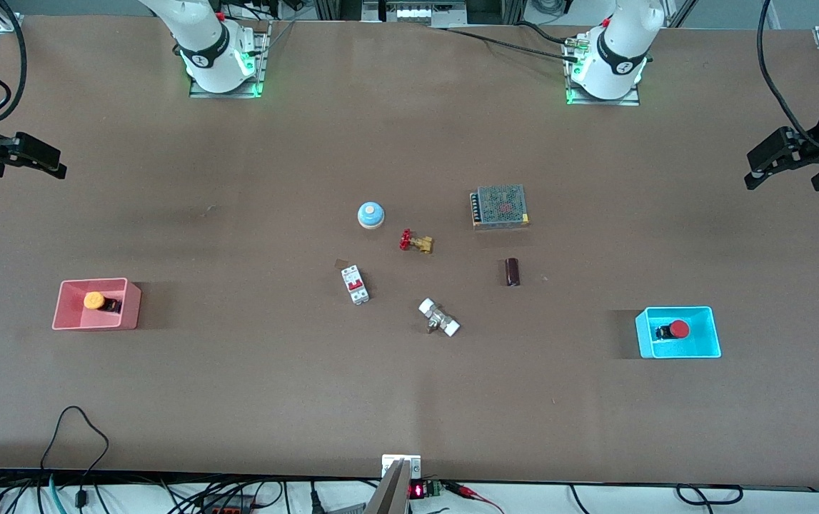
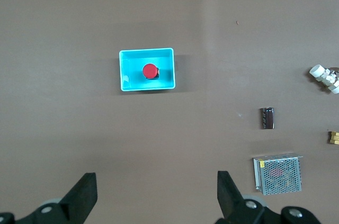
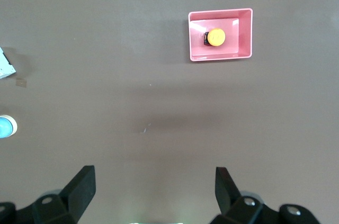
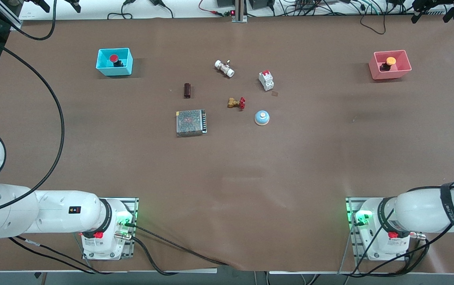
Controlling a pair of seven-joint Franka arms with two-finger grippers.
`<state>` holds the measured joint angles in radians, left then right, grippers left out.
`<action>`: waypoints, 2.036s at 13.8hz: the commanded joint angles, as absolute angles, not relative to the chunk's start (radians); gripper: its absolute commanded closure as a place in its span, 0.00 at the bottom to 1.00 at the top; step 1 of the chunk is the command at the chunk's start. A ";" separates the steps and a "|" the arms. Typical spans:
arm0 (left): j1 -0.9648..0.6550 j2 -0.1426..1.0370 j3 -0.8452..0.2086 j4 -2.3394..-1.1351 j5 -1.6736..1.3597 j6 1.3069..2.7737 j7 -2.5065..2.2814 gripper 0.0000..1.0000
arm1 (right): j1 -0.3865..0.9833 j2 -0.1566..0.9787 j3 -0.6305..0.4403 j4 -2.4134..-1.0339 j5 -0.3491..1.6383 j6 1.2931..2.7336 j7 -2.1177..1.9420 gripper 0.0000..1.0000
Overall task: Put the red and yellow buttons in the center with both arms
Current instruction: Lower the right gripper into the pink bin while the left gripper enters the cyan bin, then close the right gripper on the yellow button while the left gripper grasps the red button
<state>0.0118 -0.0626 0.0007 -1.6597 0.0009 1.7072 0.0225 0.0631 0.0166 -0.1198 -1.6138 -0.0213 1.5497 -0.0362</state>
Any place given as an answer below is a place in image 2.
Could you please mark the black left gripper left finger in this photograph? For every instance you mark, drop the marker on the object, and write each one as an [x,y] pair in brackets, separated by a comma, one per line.
[79,195]

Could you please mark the perforated metal power supply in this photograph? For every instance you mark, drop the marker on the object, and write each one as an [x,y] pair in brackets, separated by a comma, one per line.
[280,176]

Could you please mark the cyan plastic bin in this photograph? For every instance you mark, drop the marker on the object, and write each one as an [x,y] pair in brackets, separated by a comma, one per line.
[132,75]

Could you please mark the red push button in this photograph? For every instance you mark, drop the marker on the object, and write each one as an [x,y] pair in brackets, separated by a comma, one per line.
[149,70]

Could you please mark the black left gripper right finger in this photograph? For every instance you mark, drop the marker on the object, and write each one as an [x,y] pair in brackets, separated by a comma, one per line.
[233,202]

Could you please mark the dark brown cylindrical capacitor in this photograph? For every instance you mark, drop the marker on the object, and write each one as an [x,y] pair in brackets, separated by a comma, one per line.
[267,118]

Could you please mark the white metal pipe fitting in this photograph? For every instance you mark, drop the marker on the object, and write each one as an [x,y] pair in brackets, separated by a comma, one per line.
[321,74]

